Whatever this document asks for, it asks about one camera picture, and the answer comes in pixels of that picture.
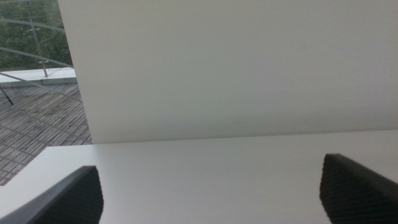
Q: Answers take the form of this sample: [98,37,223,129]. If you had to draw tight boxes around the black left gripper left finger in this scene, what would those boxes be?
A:
[0,165,104,224]

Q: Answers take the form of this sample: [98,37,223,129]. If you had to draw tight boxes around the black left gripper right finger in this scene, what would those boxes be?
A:
[319,152,398,224]

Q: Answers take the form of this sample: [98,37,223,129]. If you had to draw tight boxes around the thin black rod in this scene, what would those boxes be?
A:
[0,85,14,106]

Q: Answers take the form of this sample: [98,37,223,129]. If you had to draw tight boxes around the white stone ledge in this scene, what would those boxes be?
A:
[0,67,78,88]

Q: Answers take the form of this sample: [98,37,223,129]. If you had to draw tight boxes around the green trees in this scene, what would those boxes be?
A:
[0,0,73,71]

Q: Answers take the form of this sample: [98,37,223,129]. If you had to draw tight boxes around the white backdrop board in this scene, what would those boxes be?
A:
[57,0,398,145]

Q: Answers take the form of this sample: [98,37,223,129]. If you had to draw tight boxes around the grey curved metal rail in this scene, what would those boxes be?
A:
[0,46,75,69]
[0,17,66,34]

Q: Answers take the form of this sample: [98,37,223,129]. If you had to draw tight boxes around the metal railing post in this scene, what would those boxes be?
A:
[26,0,50,78]

